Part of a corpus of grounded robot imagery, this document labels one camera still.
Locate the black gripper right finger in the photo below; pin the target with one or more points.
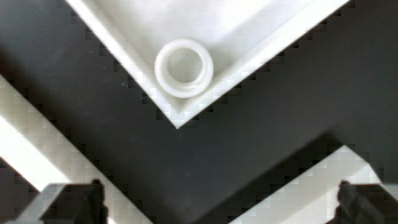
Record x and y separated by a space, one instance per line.
366 204

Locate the white square tabletop with sockets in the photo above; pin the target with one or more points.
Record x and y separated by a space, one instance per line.
194 43

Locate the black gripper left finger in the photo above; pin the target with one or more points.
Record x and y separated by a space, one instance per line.
68 204

